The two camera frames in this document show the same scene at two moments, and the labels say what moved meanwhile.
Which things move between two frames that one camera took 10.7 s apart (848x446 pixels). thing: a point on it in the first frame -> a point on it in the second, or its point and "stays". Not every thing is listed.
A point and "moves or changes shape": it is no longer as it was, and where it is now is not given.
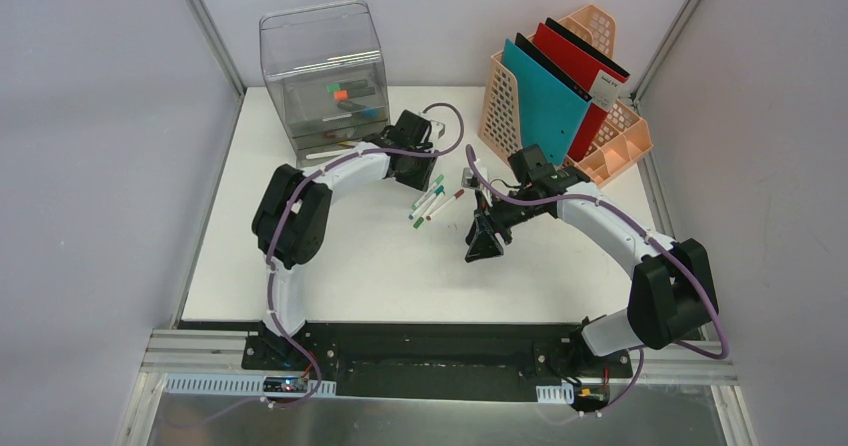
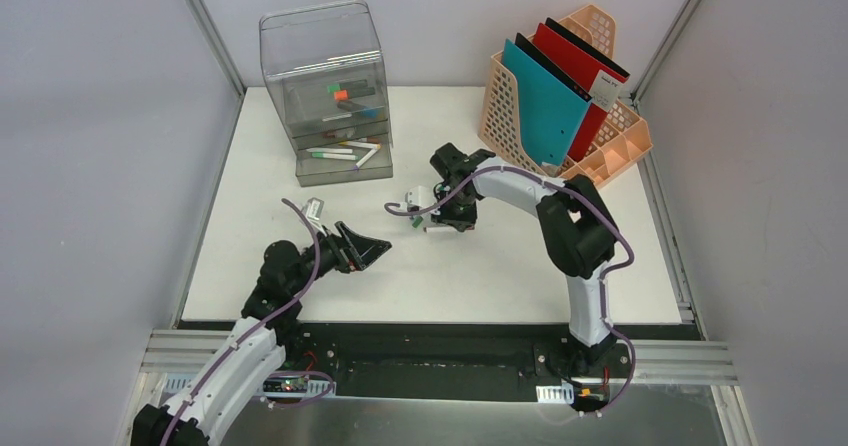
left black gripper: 416,174 -> 345,249
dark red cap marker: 446,203 moves or changes shape
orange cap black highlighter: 344,95 stays
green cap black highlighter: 347,85 stays
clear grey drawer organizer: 325,63 stays
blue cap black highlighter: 365,111 stays
